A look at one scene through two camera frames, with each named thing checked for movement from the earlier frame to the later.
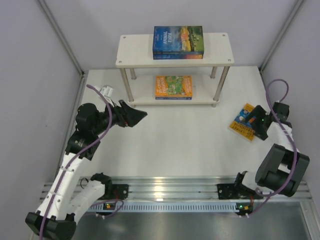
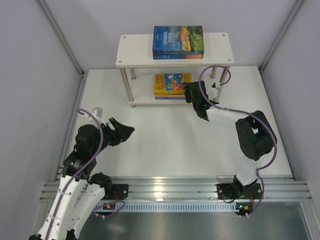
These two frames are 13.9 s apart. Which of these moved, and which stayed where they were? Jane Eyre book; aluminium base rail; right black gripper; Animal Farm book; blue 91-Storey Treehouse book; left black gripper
Moved: left black gripper; right black gripper
Stayed: Jane Eyre book; aluminium base rail; Animal Farm book; blue 91-Storey Treehouse book
